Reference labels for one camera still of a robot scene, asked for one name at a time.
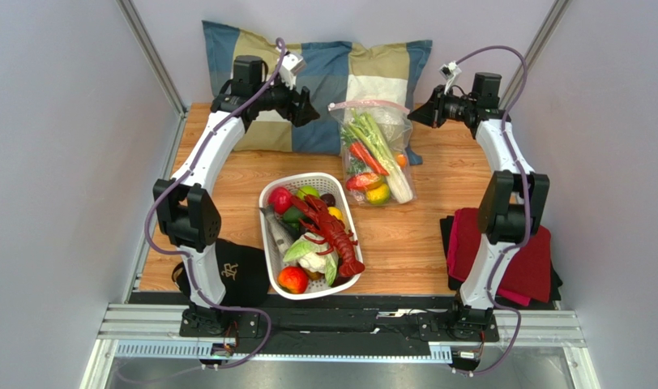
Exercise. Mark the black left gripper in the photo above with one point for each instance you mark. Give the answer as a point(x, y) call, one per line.
point(306, 113)

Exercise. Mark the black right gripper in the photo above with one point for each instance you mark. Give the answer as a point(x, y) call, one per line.
point(430, 112)

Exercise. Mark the green orange mango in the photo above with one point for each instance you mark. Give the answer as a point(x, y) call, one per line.
point(401, 160)

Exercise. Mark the green celery stalk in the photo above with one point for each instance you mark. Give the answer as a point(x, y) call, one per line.
point(360, 126)

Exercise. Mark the orange carrot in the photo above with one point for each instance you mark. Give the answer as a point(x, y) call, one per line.
point(359, 150)

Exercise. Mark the clear pink zip top bag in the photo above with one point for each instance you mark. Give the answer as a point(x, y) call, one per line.
point(341, 110)

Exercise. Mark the yellow green lemon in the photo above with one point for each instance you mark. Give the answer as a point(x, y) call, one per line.
point(379, 195)

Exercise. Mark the white radish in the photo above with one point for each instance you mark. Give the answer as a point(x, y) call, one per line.
point(393, 124)

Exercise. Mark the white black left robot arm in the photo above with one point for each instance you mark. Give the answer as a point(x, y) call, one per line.
point(183, 205)

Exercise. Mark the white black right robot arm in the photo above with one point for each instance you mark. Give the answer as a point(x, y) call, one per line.
point(514, 200)

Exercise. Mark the checkered blue beige pillow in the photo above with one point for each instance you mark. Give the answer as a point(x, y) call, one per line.
point(335, 71)

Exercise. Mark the green pear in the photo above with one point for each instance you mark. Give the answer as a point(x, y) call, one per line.
point(304, 191)

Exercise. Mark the red apple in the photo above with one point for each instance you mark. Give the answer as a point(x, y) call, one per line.
point(280, 199)

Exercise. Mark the dark purple fruit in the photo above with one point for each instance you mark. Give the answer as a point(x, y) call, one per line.
point(328, 199)

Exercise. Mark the yellow bell pepper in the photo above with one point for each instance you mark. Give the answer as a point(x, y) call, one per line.
point(336, 212)

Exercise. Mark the red toy lobster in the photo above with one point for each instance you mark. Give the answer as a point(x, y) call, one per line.
point(332, 231)

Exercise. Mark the grey toy fish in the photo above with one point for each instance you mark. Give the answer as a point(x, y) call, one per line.
point(276, 237)

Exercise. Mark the green cabbage leaf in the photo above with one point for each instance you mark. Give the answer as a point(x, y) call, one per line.
point(304, 251)

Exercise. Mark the white cauliflower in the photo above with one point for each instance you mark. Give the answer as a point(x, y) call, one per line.
point(328, 257)

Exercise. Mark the small orange fruit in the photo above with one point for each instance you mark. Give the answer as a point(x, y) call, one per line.
point(293, 280)

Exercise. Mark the black cap with logo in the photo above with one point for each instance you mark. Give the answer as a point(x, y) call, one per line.
point(224, 274)

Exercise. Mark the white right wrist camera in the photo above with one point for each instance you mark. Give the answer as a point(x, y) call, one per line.
point(450, 72)

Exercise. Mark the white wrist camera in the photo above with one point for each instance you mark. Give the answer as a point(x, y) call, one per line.
point(450, 72)
point(292, 64)

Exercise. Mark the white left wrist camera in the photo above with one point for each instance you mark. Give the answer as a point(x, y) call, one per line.
point(292, 64)

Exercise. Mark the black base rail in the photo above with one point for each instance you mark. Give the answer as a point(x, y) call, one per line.
point(339, 328)

